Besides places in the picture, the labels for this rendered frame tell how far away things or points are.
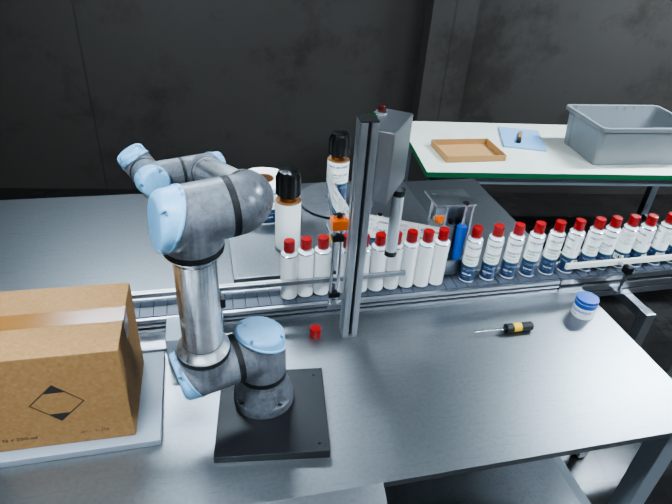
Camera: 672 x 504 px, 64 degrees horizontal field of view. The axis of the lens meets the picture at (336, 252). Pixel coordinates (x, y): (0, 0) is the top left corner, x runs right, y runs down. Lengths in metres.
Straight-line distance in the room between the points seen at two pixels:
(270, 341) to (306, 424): 0.24
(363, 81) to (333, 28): 0.41
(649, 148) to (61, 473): 3.08
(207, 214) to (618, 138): 2.63
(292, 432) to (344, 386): 0.22
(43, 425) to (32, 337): 0.21
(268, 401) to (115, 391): 0.35
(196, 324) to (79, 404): 0.34
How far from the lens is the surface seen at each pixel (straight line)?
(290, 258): 1.60
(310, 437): 1.36
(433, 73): 3.92
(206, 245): 0.99
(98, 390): 1.31
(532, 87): 4.39
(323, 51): 3.93
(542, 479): 2.25
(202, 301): 1.10
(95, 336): 1.27
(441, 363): 1.62
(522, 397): 1.60
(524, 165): 3.10
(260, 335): 1.27
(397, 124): 1.37
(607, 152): 3.30
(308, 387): 1.46
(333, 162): 2.14
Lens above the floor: 1.93
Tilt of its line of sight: 33 degrees down
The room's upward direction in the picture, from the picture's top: 4 degrees clockwise
